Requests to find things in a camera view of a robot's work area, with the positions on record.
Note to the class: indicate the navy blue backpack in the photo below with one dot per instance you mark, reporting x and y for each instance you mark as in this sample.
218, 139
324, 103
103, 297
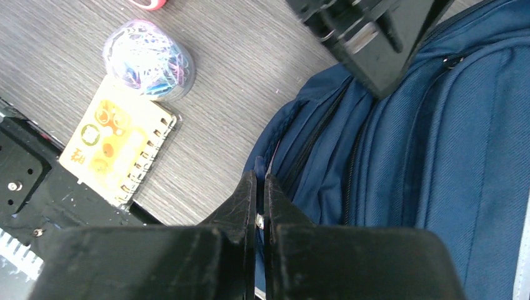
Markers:
447, 151

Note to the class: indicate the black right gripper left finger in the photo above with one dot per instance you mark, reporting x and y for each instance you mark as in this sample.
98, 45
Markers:
212, 260

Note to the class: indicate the pink highlighter marker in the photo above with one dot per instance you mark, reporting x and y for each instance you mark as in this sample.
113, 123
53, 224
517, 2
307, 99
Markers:
150, 5

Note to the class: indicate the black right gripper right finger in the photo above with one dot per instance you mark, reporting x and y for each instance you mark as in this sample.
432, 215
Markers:
309, 261

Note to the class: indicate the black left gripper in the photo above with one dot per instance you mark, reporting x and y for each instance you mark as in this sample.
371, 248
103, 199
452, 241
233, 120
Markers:
374, 40

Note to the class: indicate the orange spiral notepad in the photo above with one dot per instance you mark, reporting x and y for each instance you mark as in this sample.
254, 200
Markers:
116, 142

